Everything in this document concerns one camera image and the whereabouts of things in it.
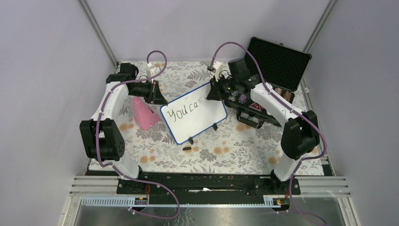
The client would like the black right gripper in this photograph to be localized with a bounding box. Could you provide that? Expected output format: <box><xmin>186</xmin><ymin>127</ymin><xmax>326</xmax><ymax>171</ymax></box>
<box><xmin>207</xmin><ymin>73</ymin><xmax>239</xmax><ymax>101</ymax></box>

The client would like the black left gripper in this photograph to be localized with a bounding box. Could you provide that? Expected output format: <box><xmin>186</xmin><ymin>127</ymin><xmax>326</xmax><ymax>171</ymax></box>
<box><xmin>129</xmin><ymin>79</ymin><xmax>168</xmax><ymax>105</ymax></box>

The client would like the blue framed whiteboard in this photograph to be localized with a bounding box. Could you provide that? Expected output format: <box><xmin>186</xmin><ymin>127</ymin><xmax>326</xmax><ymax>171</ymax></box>
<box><xmin>160</xmin><ymin>82</ymin><xmax>227</xmax><ymax>145</ymax></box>

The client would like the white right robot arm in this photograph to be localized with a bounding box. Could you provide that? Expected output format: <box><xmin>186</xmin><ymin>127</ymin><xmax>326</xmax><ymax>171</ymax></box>
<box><xmin>206</xmin><ymin>60</ymin><xmax>321</xmax><ymax>194</ymax></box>

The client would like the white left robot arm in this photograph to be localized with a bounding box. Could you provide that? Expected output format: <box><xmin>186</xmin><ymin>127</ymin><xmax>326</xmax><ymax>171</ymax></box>
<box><xmin>80</xmin><ymin>62</ymin><xmax>168</xmax><ymax>194</ymax></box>

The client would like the pink triangular box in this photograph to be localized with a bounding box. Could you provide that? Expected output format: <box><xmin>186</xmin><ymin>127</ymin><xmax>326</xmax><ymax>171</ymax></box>
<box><xmin>133</xmin><ymin>97</ymin><xmax>160</xmax><ymax>131</ymax></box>

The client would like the triangular black red dealer button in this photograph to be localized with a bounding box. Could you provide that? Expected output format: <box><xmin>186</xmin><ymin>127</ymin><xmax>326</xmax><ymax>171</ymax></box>
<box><xmin>249</xmin><ymin>102</ymin><xmax>263</xmax><ymax>112</ymax></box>

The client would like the floral patterned table mat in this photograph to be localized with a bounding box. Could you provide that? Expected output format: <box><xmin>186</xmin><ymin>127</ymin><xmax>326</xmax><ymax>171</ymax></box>
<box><xmin>116</xmin><ymin>61</ymin><xmax>283</xmax><ymax>175</ymax></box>

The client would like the black poker chip case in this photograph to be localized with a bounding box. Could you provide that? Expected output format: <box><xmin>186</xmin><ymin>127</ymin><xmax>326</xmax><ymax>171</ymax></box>
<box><xmin>224</xmin><ymin>37</ymin><xmax>312</xmax><ymax>129</ymax></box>

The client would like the left base wiring connector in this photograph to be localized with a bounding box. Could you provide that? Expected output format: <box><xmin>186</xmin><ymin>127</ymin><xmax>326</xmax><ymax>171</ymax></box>
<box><xmin>134</xmin><ymin>184</ymin><xmax>151</xmax><ymax>207</ymax></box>

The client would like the base wiring connector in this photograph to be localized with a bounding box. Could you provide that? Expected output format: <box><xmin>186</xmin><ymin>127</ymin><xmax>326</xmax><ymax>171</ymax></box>
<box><xmin>134</xmin><ymin>184</ymin><xmax>151</xmax><ymax>207</ymax></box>
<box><xmin>273</xmin><ymin>188</ymin><xmax>291</xmax><ymax>211</ymax></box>

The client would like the right base wiring connector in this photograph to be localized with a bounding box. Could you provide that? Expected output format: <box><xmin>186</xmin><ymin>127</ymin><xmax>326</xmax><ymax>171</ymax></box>
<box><xmin>273</xmin><ymin>188</ymin><xmax>291</xmax><ymax>211</ymax></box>

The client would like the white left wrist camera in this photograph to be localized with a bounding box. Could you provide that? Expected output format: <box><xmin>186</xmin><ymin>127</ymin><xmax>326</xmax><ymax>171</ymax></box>
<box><xmin>146</xmin><ymin>63</ymin><xmax>161</xmax><ymax>78</ymax></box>

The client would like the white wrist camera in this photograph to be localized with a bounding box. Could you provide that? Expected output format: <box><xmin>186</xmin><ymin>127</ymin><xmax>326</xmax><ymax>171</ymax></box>
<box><xmin>146</xmin><ymin>63</ymin><xmax>161</xmax><ymax>78</ymax></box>
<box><xmin>207</xmin><ymin>61</ymin><xmax>223</xmax><ymax>76</ymax></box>

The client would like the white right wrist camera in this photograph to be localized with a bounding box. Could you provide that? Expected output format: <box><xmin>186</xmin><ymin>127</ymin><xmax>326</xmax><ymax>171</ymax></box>
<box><xmin>207</xmin><ymin>61</ymin><xmax>223</xmax><ymax>76</ymax></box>

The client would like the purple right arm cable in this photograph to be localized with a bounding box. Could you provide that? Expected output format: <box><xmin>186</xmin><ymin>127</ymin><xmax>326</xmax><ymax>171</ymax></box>
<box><xmin>208</xmin><ymin>41</ymin><xmax>328</xmax><ymax>226</ymax></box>

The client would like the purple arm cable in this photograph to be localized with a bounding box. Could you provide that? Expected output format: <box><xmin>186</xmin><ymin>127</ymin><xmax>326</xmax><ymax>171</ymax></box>
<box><xmin>95</xmin><ymin>50</ymin><xmax>182</xmax><ymax>220</ymax></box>
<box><xmin>208</xmin><ymin>41</ymin><xmax>328</xmax><ymax>226</ymax></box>

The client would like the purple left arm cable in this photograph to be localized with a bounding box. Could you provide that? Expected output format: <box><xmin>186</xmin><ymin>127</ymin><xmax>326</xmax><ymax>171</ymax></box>
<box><xmin>95</xmin><ymin>50</ymin><xmax>182</xmax><ymax>220</ymax></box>

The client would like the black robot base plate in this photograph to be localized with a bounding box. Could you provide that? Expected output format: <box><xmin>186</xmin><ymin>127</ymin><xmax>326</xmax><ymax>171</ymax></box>
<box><xmin>117</xmin><ymin>172</ymin><xmax>288</xmax><ymax>205</ymax></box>

